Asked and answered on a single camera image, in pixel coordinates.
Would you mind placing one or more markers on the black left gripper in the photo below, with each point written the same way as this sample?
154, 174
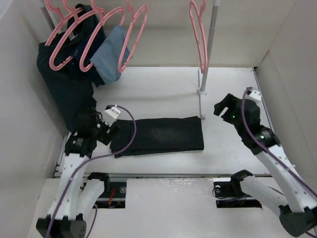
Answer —
99, 119

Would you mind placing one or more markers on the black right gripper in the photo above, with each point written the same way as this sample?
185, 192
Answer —
219, 107

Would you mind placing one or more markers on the black trousers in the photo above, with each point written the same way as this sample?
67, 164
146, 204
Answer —
166, 135

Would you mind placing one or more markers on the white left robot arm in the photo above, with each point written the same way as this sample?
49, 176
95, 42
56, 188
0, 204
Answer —
67, 216

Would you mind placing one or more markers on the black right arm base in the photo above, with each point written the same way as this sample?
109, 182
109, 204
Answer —
228, 192

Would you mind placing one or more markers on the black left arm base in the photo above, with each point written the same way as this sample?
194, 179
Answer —
114, 195

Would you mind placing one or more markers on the dark navy hanging trousers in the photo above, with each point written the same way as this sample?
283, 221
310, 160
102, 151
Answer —
70, 88

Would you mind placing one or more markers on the light blue hanging garment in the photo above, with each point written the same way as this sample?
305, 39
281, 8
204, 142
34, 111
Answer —
106, 58

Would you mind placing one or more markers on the grey rack pole right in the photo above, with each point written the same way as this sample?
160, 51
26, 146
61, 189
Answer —
208, 45

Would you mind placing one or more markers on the grey rack pole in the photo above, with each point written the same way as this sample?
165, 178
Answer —
208, 45
46, 14

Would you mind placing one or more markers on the grey rack pole left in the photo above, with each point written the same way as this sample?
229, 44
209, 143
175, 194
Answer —
46, 14

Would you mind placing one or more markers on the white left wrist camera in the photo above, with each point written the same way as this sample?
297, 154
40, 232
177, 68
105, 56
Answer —
110, 115

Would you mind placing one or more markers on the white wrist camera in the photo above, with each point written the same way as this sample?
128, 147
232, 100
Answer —
110, 115
253, 94

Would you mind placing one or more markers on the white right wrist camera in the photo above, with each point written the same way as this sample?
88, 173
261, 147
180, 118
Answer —
253, 94

